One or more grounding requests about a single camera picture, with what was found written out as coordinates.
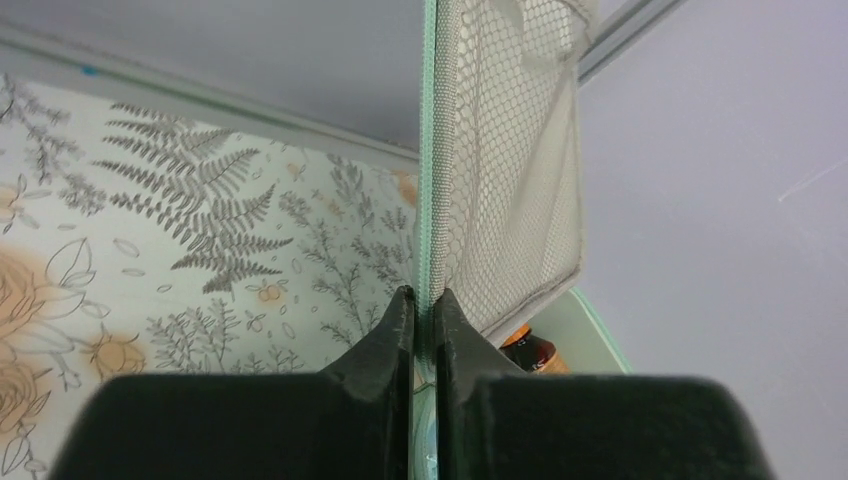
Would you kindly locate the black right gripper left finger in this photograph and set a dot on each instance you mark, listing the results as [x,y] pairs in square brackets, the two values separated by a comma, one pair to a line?
[349,420]

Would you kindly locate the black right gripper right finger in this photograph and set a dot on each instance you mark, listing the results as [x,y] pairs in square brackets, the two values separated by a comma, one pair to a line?
[497,422]

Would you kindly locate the brown bottle orange cap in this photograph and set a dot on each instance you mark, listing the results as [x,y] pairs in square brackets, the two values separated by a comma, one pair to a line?
[532,353]

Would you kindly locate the mint green medicine kit case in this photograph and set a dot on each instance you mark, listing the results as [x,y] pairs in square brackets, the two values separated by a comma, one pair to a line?
[499,206]

